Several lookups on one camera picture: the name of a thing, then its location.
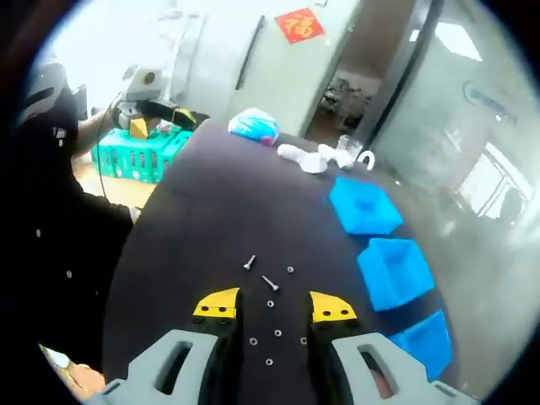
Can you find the blue tissue packet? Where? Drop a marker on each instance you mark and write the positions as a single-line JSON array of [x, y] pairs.
[[253, 124]]

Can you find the white plastic pipe fitting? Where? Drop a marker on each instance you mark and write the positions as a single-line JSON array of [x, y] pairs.
[[301, 158], [335, 155]]

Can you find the clear glass mug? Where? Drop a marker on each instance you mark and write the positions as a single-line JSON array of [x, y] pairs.
[[350, 144]]

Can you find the blue plastic bin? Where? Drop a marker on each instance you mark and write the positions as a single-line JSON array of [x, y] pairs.
[[426, 346], [392, 278], [367, 219]]

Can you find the grey worn device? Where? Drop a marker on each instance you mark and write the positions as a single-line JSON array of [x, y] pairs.
[[44, 90]]

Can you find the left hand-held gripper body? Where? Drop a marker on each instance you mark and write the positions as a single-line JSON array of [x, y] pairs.
[[139, 90]]

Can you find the white curved hook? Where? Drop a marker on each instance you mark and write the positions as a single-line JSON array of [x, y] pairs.
[[371, 160]]

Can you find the red diamond wall decoration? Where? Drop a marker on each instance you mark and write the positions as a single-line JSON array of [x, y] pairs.
[[298, 25]]

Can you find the teal plastic crate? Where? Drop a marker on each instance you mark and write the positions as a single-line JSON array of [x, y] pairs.
[[135, 156]]

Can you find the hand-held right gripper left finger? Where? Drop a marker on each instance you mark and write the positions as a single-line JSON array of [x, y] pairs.
[[139, 379]]

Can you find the screws nuts and washers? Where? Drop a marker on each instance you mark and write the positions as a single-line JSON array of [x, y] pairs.
[[250, 262]]

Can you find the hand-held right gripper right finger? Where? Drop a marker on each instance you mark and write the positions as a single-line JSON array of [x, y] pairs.
[[415, 379]]

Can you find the person in black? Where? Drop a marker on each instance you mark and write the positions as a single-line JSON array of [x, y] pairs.
[[55, 219]]

